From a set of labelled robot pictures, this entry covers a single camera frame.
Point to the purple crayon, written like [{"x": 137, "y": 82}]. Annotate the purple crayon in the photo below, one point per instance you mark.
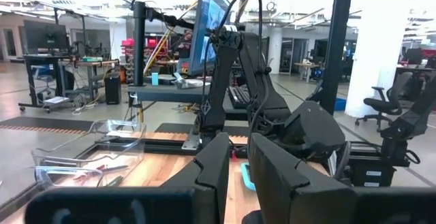
[{"x": 116, "y": 168}]

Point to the distant light wood table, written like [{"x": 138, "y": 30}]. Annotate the distant light wood table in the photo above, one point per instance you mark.
[{"x": 308, "y": 65}]

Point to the monitor with blue screen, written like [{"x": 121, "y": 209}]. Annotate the monitor with blue screen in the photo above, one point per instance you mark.
[{"x": 207, "y": 19}]

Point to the dark grey side desk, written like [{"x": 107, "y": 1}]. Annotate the dark grey side desk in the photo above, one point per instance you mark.
[{"x": 163, "y": 93}]

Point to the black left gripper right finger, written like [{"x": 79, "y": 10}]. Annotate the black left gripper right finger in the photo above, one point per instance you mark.
[{"x": 282, "y": 190}]

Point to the yellow ladder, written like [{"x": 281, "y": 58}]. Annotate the yellow ladder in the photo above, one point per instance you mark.
[{"x": 155, "y": 55}]

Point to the black standing desk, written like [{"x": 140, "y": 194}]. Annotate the black standing desk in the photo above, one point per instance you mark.
[{"x": 44, "y": 59}]

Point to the black mat orange stripes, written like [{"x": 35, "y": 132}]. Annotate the black mat orange stripes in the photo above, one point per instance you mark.
[{"x": 41, "y": 123}]

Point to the green crayon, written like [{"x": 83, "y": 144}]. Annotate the green crayon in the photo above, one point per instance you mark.
[{"x": 115, "y": 181}]

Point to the black computer tower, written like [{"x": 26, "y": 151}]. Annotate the black computer tower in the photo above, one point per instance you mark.
[{"x": 112, "y": 89}]

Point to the black keyboard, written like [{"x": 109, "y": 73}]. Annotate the black keyboard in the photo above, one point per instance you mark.
[{"x": 238, "y": 98}]

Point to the black office chair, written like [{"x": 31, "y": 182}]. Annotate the black office chair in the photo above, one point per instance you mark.
[{"x": 385, "y": 105}]

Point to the blue storage bin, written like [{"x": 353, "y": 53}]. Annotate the blue storage bin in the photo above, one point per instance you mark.
[{"x": 340, "y": 104}]

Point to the flat black device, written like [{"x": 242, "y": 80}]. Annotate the flat black device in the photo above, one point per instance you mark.
[{"x": 167, "y": 80}]

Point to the black box white labels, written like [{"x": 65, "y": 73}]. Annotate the black box white labels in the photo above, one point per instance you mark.
[{"x": 371, "y": 173}]

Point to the large black monitor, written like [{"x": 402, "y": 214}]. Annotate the large black monitor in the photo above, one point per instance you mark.
[{"x": 46, "y": 35}]

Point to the black monitor pole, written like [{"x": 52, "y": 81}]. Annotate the black monitor pole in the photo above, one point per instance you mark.
[{"x": 139, "y": 47}]

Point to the teal calculator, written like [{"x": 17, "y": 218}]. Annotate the teal calculator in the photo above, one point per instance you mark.
[{"x": 247, "y": 178}]

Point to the red parts rack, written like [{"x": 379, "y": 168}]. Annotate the red parts rack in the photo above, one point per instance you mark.
[{"x": 128, "y": 42}]

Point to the blue office chair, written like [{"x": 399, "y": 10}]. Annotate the blue office chair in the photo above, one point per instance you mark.
[{"x": 44, "y": 74}]

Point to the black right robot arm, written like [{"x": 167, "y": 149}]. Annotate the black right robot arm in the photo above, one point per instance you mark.
[{"x": 221, "y": 98}]

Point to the crumpled clear plastic bag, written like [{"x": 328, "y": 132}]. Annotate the crumpled clear plastic bag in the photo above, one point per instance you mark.
[{"x": 189, "y": 82}]

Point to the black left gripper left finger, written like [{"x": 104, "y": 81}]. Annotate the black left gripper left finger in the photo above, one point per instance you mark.
[{"x": 211, "y": 183}]

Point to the small red clip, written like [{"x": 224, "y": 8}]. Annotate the small red clip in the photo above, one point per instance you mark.
[{"x": 234, "y": 156}]

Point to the grey workbench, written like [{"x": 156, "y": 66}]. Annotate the grey workbench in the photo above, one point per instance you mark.
[{"x": 95, "y": 62}]

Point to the small teal box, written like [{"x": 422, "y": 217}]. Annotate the small teal box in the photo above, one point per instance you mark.
[{"x": 155, "y": 79}]

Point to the teal tray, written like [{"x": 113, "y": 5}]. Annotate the teal tray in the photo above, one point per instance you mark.
[{"x": 92, "y": 59}]

